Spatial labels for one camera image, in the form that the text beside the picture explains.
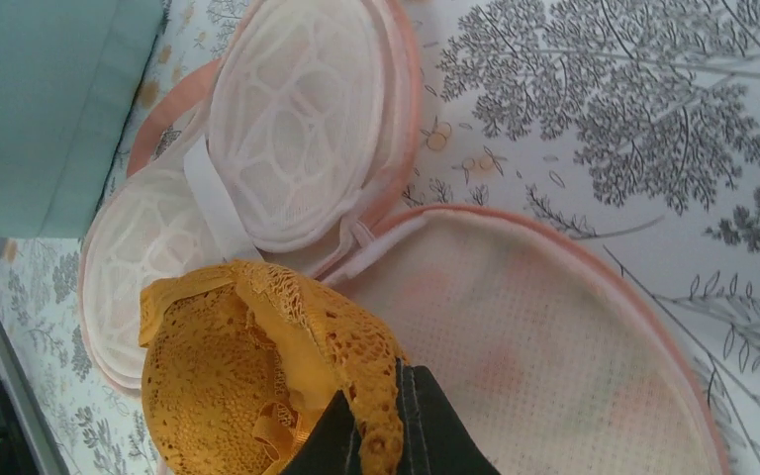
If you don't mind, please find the floral patterned table mat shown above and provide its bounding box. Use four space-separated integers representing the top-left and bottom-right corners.
0 1 760 474

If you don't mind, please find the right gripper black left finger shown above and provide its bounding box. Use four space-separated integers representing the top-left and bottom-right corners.
280 391 362 475

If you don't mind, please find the orange lace bra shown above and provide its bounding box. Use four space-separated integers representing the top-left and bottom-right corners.
139 261 405 474

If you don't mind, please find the light blue plastic bin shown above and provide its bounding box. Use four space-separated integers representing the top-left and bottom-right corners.
0 1 163 238

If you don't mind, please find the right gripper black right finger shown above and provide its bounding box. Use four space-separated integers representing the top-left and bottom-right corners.
396 359 498 475

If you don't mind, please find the aluminium front rail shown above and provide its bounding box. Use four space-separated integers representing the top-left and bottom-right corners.
0 285 70 475

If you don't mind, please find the peach floral mesh laundry bag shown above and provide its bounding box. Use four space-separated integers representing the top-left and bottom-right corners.
78 1 729 474

